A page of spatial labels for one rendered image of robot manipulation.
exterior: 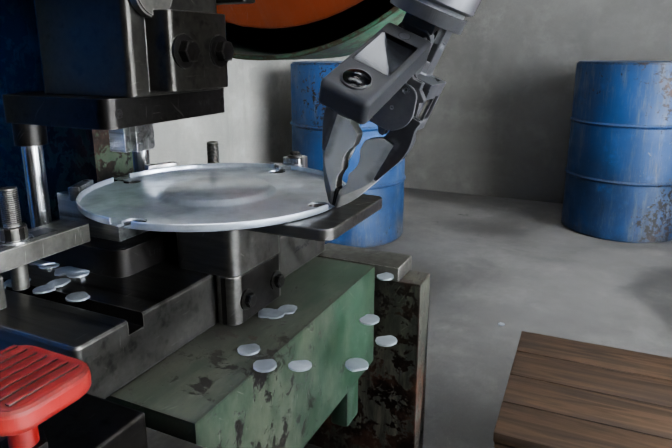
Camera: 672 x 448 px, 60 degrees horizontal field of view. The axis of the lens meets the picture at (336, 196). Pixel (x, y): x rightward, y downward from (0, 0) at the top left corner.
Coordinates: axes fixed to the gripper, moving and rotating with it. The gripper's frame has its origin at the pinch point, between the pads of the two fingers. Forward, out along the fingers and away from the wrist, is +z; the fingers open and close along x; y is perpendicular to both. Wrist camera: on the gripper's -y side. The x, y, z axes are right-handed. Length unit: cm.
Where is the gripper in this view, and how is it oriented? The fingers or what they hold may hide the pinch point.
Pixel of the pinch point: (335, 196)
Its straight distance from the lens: 58.4
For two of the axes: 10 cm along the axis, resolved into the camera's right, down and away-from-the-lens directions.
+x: -8.3, -5.0, 2.4
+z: -3.9, 8.4, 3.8
